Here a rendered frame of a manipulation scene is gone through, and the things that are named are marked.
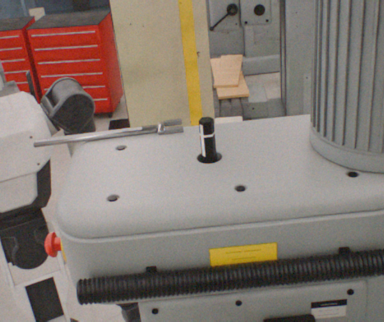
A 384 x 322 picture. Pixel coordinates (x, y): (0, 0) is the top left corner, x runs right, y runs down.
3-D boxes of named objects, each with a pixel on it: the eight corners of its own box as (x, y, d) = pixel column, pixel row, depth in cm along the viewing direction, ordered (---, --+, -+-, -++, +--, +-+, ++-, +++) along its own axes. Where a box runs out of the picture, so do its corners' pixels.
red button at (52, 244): (46, 263, 84) (41, 243, 82) (52, 247, 88) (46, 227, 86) (68, 260, 84) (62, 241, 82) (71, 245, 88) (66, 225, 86)
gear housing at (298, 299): (145, 354, 81) (136, 306, 76) (149, 252, 102) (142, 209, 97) (367, 333, 80) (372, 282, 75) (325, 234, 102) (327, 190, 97)
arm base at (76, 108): (54, 126, 156) (32, 94, 150) (91, 101, 158) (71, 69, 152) (65, 144, 144) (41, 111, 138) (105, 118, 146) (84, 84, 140)
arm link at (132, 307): (114, 317, 176) (104, 285, 173) (141, 305, 180) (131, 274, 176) (125, 335, 165) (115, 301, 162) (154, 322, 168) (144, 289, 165)
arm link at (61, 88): (59, 128, 155) (47, 84, 149) (89, 119, 158) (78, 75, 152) (68, 142, 146) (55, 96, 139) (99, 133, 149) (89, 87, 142)
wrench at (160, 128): (32, 151, 86) (31, 146, 85) (36, 140, 89) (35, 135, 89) (183, 132, 87) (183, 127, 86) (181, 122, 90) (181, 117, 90)
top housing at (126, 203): (68, 316, 75) (42, 224, 67) (91, 211, 98) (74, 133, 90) (402, 283, 75) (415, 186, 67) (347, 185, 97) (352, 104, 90)
